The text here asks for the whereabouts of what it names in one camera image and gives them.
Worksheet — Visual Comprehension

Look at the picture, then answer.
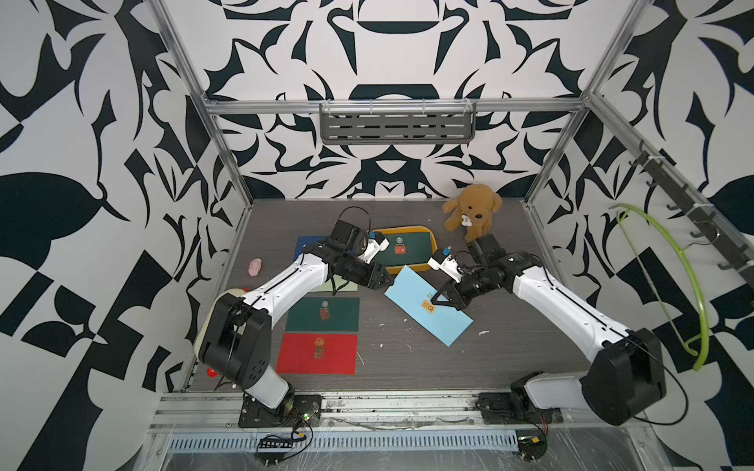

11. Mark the dark green envelope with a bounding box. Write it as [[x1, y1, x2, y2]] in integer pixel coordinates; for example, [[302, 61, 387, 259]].
[[374, 231, 434, 267], [286, 298, 359, 333]]

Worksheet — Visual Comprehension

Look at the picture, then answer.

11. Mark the red envelope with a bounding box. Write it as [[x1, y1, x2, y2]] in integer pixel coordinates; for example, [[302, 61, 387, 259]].
[[276, 334, 357, 375]]

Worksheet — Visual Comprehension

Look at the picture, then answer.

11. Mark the yellow plastic storage box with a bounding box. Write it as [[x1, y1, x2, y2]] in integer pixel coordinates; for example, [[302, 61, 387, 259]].
[[373, 226, 438, 275]]

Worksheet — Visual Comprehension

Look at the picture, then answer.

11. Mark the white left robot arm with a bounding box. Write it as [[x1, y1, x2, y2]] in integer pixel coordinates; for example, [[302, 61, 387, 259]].
[[194, 220, 393, 410]]

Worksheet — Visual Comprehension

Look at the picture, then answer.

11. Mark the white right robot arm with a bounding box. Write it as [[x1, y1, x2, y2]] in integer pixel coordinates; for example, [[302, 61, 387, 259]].
[[428, 235, 667, 426]]

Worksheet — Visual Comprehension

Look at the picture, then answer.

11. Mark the dark blue envelope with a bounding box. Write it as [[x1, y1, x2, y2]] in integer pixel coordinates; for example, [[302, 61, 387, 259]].
[[294, 235, 325, 260]]

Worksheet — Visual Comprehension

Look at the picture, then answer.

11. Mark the light green envelope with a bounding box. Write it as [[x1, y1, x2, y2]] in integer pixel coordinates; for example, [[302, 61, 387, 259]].
[[311, 279, 357, 294]]

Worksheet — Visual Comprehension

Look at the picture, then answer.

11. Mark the brown plush dog toy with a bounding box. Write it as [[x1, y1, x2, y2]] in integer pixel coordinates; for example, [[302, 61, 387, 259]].
[[442, 184, 503, 243]]

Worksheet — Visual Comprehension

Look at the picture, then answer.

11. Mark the small pink toy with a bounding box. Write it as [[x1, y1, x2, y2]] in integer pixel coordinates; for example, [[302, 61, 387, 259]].
[[247, 258, 263, 278]]

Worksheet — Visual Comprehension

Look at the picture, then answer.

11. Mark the grey perforated metal shelf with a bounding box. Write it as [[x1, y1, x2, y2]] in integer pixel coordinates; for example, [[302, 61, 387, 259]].
[[318, 99, 476, 145]]

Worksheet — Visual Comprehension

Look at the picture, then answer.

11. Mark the small circuit board right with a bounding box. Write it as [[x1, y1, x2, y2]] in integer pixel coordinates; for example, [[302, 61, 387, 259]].
[[518, 436, 548, 462]]

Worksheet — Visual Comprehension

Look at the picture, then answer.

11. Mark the green hoop hanger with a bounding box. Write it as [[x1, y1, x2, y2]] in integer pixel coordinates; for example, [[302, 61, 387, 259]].
[[609, 202, 712, 373]]

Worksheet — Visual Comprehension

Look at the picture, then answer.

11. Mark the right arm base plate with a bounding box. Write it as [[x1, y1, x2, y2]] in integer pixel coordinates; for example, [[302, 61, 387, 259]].
[[475, 371, 564, 426]]

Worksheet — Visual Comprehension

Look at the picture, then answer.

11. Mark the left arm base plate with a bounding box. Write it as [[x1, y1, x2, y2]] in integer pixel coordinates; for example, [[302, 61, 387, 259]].
[[238, 392, 323, 429]]

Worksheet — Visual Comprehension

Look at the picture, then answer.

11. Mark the white slotted cable duct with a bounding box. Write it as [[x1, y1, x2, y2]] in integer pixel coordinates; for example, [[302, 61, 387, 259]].
[[167, 429, 518, 453]]

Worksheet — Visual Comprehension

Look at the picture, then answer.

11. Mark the black connector block with cables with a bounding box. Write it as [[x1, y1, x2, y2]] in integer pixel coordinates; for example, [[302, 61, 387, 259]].
[[254, 426, 314, 466]]

